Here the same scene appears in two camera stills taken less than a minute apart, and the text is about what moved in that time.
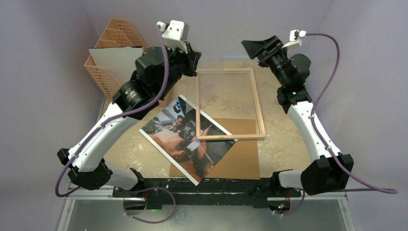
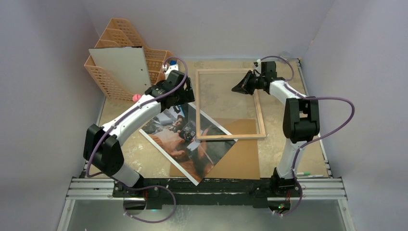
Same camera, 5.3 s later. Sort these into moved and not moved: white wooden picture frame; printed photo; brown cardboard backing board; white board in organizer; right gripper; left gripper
Moved: left gripper; right gripper
Not moved: brown cardboard backing board; printed photo; white wooden picture frame; white board in organizer
